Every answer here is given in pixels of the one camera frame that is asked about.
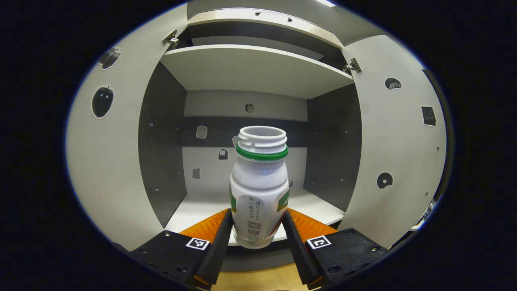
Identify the white cabinet door with stickers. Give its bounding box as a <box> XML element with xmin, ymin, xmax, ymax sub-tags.
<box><xmin>65</xmin><ymin>4</ymin><xmax>188</xmax><ymax>251</ymax></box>

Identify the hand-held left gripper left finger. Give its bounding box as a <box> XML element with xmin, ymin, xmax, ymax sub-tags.
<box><xmin>129</xmin><ymin>208</ymin><xmax>234</xmax><ymax>289</ymax></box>

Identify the white cabinet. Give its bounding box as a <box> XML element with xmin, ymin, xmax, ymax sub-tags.
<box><xmin>137</xmin><ymin>2</ymin><xmax>362</xmax><ymax>271</ymax></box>

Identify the white plastic bottle green ring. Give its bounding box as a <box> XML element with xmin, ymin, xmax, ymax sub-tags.
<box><xmin>229</xmin><ymin>125</ymin><xmax>290</xmax><ymax>250</ymax></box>

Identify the white cabinet door black handle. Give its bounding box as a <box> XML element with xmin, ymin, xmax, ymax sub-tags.
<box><xmin>337</xmin><ymin>34</ymin><xmax>447</xmax><ymax>249</ymax></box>

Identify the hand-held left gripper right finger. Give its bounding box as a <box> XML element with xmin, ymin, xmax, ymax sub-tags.
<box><xmin>282</xmin><ymin>207</ymin><xmax>389</xmax><ymax>289</ymax></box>

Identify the black drawer handle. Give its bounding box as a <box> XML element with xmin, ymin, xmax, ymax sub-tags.
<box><xmin>254</xmin><ymin>11</ymin><xmax>293</xmax><ymax>23</ymax></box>

